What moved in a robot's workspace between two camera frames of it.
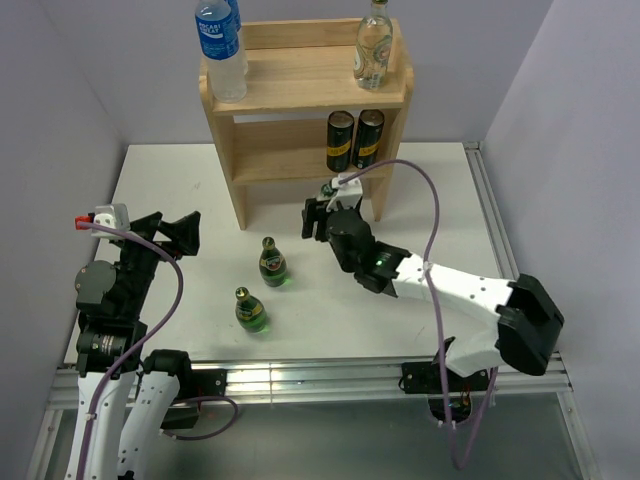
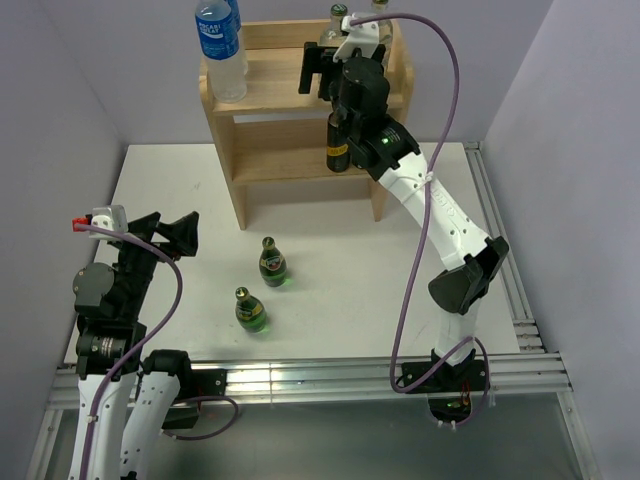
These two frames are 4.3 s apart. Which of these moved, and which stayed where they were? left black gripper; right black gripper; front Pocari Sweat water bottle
Moved: right black gripper
Stayed: front Pocari Sweat water bottle; left black gripper
